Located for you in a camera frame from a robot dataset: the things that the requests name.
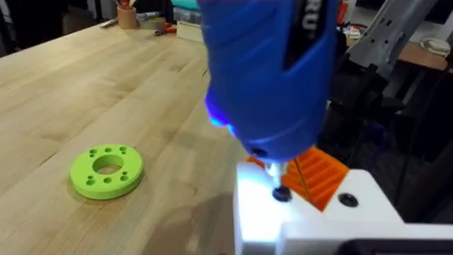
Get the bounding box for silver marker pen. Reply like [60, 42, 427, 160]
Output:
[99, 17, 119, 29]

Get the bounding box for red-handled pliers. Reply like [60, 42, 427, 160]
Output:
[154, 23, 178, 37]

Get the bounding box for small black screw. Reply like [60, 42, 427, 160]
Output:
[272, 186, 293, 203]

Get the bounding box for pale cardboard box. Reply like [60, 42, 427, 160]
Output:
[176, 21, 205, 44]

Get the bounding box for coiled white cable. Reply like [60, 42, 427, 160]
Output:
[419, 36, 452, 57]

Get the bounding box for green disc with holes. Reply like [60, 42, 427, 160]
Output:
[69, 143, 144, 200]

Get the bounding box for wooden cup with pens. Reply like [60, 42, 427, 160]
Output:
[115, 0, 139, 30]

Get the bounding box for left gripper white and orange finger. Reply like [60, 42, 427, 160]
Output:
[233, 157, 321, 255]

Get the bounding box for clear plastic box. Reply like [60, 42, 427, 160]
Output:
[172, 6, 202, 26]

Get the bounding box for blue electric screwdriver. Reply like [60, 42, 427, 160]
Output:
[196, 0, 340, 188]

